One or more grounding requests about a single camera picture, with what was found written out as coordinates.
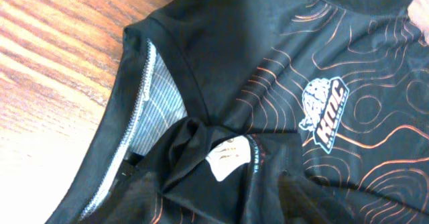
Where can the black orange-patterned jersey shirt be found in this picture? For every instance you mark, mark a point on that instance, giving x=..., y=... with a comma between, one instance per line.
x=262, y=111

